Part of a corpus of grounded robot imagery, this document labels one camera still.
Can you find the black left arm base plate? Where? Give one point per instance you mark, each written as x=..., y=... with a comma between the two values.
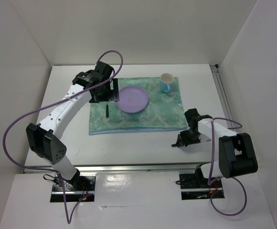
x=86, y=190

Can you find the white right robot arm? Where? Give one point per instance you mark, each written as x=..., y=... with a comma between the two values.
x=232, y=153

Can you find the aluminium right frame rail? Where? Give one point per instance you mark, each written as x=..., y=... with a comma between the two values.
x=222, y=97

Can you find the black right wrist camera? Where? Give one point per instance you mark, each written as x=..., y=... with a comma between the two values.
x=192, y=117

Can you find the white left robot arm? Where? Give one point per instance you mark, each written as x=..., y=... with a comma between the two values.
x=93, y=86

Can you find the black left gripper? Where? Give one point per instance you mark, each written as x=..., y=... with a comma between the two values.
x=111, y=95

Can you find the lavender plastic plate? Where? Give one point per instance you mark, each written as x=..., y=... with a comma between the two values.
x=132, y=99

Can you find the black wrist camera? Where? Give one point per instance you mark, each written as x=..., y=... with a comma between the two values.
x=104, y=69
x=192, y=117

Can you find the aluminium frame rail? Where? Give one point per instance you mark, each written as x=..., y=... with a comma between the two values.
x=139, y=167
x=222, y=97

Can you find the gold fork dark handle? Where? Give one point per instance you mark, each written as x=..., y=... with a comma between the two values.
x=107, y=110

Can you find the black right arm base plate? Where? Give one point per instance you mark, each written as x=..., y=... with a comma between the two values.
x=196, y=188

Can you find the aluminium front frame rail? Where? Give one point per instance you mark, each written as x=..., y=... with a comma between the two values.
x=139, y=167

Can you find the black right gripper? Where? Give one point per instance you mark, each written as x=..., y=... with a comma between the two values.
x=182, y=139

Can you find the teal green cloth napkin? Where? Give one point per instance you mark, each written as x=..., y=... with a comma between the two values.
x=164, y=111

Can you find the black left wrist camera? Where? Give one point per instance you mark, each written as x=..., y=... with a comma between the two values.
x=104, y=69

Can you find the light blue ceramic mug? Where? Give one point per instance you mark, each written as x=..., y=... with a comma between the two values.
x=166, y=81

